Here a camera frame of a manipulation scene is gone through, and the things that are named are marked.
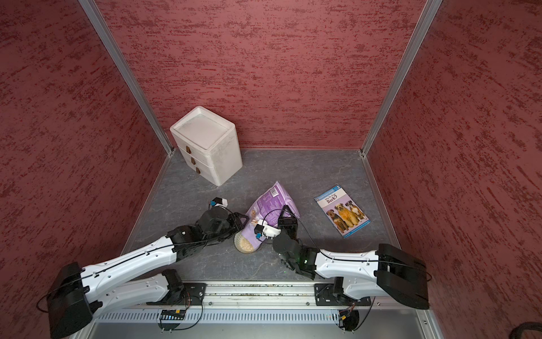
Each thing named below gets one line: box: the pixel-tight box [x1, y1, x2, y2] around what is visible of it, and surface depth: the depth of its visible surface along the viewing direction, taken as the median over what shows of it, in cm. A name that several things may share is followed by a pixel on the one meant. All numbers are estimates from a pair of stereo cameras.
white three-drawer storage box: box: [169, 105, 243, 187], surface depth 97 cm
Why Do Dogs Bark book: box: [314, 184, 372, 239], surface depth 97 cm
